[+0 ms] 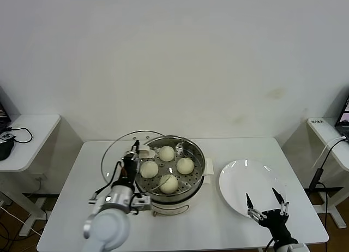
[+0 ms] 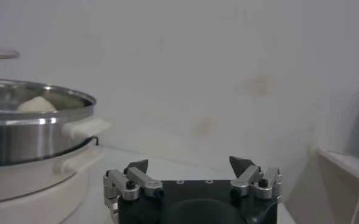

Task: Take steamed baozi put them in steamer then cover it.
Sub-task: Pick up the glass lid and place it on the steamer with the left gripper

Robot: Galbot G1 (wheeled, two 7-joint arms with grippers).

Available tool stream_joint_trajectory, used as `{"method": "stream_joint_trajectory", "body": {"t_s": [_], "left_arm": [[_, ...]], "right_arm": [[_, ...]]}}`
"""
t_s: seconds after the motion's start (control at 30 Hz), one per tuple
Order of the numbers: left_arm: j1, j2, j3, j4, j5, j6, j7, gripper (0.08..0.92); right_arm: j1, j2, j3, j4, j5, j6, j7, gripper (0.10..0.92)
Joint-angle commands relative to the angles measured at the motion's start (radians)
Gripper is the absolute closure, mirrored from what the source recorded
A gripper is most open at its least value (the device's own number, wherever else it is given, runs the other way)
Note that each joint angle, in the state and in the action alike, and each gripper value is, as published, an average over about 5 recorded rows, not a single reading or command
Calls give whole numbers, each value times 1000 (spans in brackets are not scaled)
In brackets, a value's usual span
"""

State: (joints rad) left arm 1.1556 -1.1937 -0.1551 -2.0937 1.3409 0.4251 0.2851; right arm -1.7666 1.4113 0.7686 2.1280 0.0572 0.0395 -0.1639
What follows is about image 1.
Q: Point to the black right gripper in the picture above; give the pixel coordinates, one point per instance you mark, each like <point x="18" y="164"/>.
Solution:
<point x="275" y="222"/>

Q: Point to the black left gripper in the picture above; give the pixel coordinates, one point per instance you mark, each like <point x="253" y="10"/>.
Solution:
<point x="129" y="168"/>

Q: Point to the white steamed baozi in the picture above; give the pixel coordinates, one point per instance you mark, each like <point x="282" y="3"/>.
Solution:
<point x="166" y="153"/>
<point x="168" y="183"/>
<point x="185" y="165"/>
<point x="149" y="169"/>

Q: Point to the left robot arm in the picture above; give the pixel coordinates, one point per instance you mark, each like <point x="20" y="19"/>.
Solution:
<point x="109" y="227"/>

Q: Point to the stainless steel steamer basket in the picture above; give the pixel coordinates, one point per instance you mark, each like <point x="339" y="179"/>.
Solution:
<point x="197" y="156"/>

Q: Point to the white round plate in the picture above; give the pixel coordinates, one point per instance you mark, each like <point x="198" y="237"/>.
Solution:
<point x="245" y="181"/>

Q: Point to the white side table with label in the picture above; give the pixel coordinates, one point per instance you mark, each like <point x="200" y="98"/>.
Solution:
<point x="320" y="132"/>

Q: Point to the white printed label sticker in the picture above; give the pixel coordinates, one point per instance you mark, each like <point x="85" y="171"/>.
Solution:
<point x="316" y="122"/>

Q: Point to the white side table with mouse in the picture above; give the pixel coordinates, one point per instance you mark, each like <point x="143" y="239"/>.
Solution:
<point x="32" y="143"/>

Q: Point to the laptop with pink screen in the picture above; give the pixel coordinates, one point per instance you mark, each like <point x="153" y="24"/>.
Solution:
<point x="344" y="118"/>

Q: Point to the small black printed card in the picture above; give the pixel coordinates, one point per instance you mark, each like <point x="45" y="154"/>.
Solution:
<point x="6" y="137"/>

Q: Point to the black computer mouse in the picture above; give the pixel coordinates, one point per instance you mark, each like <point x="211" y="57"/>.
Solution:
<point x="5" y="151"/>

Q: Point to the laptop with dark screen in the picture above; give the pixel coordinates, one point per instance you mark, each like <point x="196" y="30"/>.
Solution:
<point x="4" y="113"/>

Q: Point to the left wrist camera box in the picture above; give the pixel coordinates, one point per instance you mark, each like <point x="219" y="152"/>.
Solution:
<point x="140" y="203"/>

